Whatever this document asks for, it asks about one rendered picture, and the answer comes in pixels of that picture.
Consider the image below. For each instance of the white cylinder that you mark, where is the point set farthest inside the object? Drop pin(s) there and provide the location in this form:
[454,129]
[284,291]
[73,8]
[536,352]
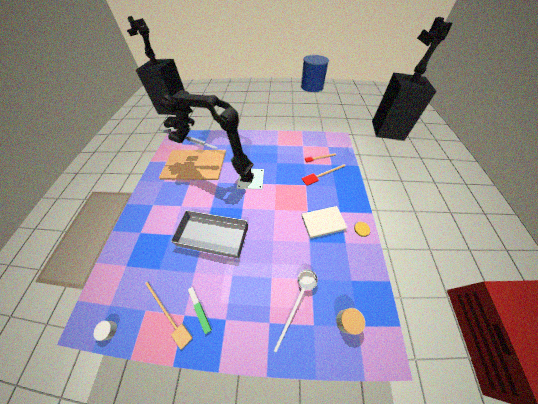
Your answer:
[105,330]

